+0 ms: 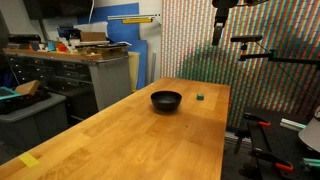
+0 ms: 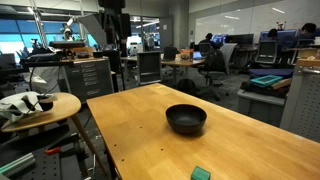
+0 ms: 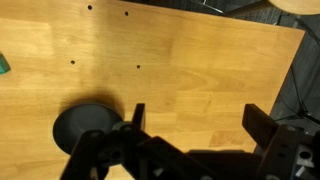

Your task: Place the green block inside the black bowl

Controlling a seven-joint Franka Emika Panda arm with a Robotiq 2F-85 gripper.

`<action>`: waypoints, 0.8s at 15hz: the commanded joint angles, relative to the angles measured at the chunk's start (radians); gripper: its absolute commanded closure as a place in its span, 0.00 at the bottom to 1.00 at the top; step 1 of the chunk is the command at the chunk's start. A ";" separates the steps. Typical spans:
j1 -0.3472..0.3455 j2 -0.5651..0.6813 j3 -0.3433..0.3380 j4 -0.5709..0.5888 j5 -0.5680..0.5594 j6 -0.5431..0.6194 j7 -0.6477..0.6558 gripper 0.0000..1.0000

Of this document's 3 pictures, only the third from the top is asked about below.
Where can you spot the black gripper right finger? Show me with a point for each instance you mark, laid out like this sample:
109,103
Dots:
258,125

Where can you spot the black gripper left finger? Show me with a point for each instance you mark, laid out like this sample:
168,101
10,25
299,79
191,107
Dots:
138,115

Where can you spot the green block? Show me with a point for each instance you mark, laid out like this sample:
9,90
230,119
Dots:
3,65

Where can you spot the black bowl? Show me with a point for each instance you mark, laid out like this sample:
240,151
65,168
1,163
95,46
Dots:
81,121

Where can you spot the black tripod stand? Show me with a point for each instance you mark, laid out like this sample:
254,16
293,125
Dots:
301,111

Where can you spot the round wooden table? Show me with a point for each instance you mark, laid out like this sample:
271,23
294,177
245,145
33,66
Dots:
296,6

